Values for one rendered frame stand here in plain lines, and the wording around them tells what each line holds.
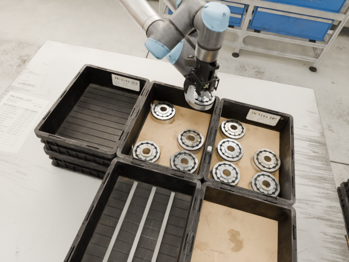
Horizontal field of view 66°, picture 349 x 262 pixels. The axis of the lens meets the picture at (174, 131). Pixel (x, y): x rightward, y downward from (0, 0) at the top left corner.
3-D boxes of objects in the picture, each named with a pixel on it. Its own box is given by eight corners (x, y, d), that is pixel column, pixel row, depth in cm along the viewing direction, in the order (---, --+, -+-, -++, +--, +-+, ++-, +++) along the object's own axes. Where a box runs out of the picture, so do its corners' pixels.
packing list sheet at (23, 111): (6, 90, 132) (6, 90, 132) (51, 99, 131) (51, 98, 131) (-38, 143, 112) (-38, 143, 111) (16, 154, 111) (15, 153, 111)
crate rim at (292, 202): (219, 101, 112) (220, 96, 110) (291, 118, 110) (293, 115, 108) (201, 183, 88) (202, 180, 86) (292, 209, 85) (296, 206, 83)
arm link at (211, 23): (220, -3, 75) (238, 12, 70) (212, 33, 83) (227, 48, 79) (196, 1, 72) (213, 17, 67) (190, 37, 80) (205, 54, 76)
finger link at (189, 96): (187, 112, 96) (195, 93, 89) (179, 101, 99) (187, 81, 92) (194, 111, 97) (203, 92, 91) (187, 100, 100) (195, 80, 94)
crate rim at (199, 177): (151, 83, 115) (151, 79, 113) (219, 101, 112) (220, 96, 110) (115, 159, 90) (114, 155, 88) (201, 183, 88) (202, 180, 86)
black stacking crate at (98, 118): (89, 83, 125) (85, 64, 116) (150, 99, 122) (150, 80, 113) (42, 151, 101) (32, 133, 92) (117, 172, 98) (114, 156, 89)
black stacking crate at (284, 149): (215, 116, 120) (220, 97, 111) (281, 133, 117) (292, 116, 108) (197, 195, 95) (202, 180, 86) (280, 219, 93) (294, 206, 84)
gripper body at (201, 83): (197, 97, 88) (203, 68, 79) (185, 80, 93) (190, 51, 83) (216, 92, 91) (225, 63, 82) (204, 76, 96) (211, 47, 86)
